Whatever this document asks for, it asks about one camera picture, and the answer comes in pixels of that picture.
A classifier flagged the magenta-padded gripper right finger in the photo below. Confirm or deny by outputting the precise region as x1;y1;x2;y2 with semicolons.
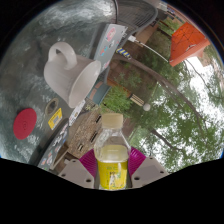
126;146;170;190

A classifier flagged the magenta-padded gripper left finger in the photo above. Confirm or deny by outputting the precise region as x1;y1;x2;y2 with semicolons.
57;148;100;190

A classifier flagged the clear bottle with yellow label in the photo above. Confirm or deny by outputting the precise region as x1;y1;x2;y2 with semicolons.
93;113;132;191

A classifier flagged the yellow square card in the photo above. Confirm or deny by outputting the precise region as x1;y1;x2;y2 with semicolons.
47;107;64;131

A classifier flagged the flat round red coaster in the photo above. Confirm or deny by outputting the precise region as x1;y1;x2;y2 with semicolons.
12;107;38;141

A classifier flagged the green plant in blue pot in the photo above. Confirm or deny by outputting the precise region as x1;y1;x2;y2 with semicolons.
87;81;133;114

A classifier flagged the white ceramic mug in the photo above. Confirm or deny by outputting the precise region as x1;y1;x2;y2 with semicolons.
43;41;102;109

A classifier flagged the yellow blue striped cone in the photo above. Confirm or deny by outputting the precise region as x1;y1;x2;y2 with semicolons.
115;47;132;59

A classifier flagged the orange canopy tent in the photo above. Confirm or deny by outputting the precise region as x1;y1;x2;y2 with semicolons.
128;22;212;68

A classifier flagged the grey laptop with stickers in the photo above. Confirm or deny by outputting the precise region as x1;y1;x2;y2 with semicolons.
89;23;129;73

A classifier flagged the grey mesh patio chair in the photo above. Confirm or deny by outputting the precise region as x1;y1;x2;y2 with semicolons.
113;0;158;38

